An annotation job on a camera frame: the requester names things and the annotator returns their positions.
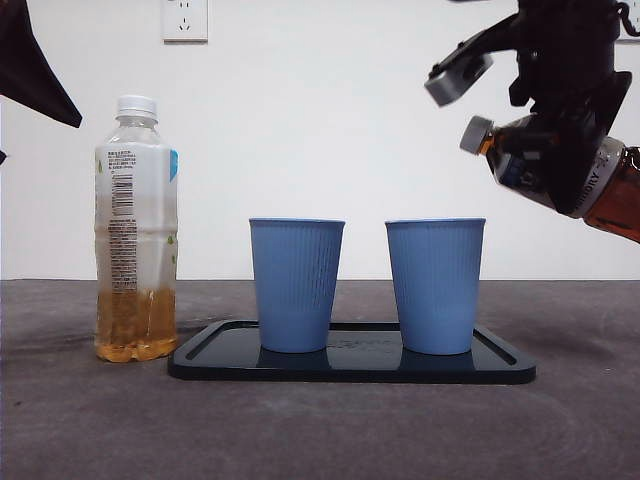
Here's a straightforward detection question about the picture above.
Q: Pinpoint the dark oolong tea bottle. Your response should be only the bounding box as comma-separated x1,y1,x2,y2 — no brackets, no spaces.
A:
458,115,640,246

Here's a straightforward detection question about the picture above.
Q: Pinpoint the pale jasmine tea bottle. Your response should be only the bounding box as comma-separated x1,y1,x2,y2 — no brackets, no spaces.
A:
93,94,180,364

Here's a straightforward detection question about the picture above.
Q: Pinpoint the blue ribbed plastic cup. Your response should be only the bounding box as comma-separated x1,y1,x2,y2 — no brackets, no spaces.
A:
248,217,347,355
384,217,487,357

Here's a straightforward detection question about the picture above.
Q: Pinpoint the dark navy rectangular tray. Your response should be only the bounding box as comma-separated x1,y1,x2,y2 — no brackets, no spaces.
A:
166,319,537,385

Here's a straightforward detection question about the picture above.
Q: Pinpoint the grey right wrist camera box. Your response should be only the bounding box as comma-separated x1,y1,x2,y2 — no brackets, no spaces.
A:
423,19,496,108

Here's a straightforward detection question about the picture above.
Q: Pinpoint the white wall socket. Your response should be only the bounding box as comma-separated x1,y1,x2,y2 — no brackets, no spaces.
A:
617,0,640,43
161,0,209,44

